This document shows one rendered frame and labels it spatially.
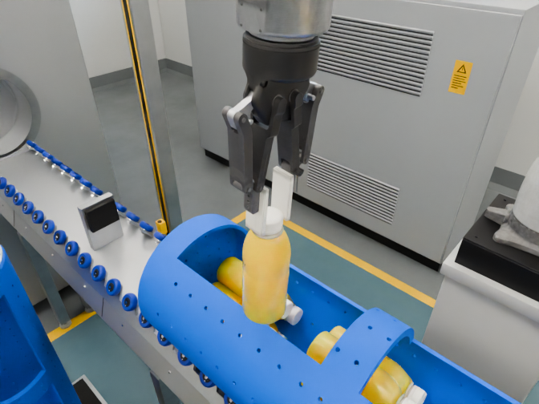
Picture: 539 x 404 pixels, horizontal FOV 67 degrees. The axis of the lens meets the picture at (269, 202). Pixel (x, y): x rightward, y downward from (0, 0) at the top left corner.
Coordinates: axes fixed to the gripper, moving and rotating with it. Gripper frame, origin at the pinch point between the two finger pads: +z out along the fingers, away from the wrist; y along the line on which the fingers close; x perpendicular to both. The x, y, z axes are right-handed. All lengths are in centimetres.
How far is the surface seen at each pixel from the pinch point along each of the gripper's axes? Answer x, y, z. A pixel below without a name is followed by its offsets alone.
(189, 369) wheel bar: -17, 3, 55
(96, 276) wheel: -55, 5, 54
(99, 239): -70, -3, 55
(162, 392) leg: -37, 1, 93
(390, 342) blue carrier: 16.8, -10.6, 22.0
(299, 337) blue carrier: -3, -17, 47
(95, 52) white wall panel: -453, -181, 126
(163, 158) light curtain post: -85, -36, 46
